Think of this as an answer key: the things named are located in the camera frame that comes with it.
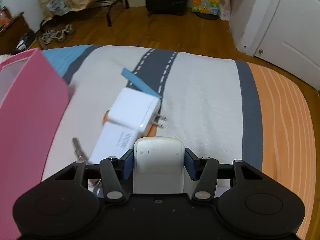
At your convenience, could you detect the pink cardboard box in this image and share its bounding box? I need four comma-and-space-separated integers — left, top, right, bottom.
0, 47, 70, 240

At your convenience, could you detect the wooden nightstand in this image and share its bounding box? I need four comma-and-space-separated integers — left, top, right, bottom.
0, 11, 38, 55

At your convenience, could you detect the striped bed cover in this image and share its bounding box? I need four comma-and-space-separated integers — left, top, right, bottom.
40, 44, 320, 240

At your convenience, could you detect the colourful gift bag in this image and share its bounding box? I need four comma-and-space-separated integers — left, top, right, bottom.
191, 0, 220, 15

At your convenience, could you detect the red snack box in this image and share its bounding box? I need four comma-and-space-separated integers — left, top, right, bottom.
0, 6, 9, 25

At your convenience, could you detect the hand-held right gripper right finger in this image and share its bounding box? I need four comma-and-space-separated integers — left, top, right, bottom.
184, 148, 269, 202

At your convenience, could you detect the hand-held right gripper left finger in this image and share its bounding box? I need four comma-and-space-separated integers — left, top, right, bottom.
50, 149, 134, 204

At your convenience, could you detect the white charger with prongs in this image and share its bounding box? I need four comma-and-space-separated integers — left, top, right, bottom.
107, 88, 167, 135

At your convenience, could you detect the white door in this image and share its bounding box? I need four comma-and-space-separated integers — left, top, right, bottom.
235, 0, 320, 90

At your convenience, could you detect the black coat rack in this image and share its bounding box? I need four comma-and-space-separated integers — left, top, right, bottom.
40, 0, 129, 28

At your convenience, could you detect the white charger with grey print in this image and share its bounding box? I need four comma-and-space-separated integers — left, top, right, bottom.
72, 122, 142, 165

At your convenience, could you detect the white plastic bag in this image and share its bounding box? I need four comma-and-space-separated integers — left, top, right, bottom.
219, 0, 232, 21

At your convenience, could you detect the white printed shopping bag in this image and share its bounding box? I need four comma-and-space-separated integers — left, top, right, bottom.
46, 0, 68, 15

